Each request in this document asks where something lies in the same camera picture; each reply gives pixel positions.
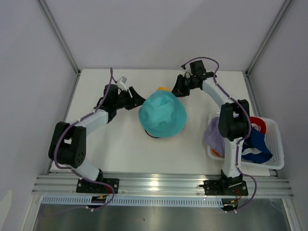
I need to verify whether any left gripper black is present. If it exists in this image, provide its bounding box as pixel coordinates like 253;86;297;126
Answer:
114;87;147;111

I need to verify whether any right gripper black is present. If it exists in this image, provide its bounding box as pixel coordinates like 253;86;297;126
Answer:
168;75;198;99

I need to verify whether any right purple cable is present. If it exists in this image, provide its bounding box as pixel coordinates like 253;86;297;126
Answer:
181;56;257;200

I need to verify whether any orange bucket hat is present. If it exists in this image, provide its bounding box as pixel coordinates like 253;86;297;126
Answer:
211;149;225;158

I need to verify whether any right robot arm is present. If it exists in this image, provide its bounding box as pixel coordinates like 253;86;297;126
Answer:
172;57;252;196

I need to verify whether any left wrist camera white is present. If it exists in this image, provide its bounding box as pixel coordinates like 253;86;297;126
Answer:
116;76;128;91

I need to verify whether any teal bucket hat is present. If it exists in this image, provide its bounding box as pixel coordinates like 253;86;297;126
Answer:
138;90;187;138

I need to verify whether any purple cable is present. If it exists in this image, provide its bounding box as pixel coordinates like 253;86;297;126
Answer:
53;67;115;210
181;56;257;200

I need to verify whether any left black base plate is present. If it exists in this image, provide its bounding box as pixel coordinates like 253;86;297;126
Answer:
76;178;120;194

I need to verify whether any aluminium frame post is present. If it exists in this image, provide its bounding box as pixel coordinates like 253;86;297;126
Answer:
36;0;80;76
245;0;294;76

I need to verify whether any blue cap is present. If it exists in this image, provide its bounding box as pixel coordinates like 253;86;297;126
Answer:
241;128;273;164

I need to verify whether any lavender bucket hat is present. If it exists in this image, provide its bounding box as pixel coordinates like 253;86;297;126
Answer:
204;117;225;156

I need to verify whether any aluminium mounting rail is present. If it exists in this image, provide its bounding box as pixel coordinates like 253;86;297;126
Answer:
32;171;294;199

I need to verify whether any right aluminium frame post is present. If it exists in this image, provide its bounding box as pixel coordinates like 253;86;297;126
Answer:
245;0;294;76

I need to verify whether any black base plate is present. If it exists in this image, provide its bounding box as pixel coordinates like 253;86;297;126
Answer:
76;178;120;194
199;180;248;196

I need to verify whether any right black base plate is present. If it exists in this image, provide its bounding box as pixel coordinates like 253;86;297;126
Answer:
199;180;248;196

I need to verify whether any left aluminium frame post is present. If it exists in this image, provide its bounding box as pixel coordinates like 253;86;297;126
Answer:
36;0;80;76

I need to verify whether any red hat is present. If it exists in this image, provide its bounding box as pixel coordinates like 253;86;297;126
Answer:
250;116;267;134

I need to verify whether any white slotted cable duct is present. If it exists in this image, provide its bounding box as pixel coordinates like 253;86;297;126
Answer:
41;195;223;208

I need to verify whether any white plastic basket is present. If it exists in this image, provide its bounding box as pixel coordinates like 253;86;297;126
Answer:
207;113;284;169

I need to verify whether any yellow bucket hat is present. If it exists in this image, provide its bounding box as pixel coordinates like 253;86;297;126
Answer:
157;87;171;92

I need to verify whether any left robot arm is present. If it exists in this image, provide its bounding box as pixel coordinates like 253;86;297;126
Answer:
48;84;145;193

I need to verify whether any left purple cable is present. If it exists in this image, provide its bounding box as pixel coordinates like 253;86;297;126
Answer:
53;67;115;210

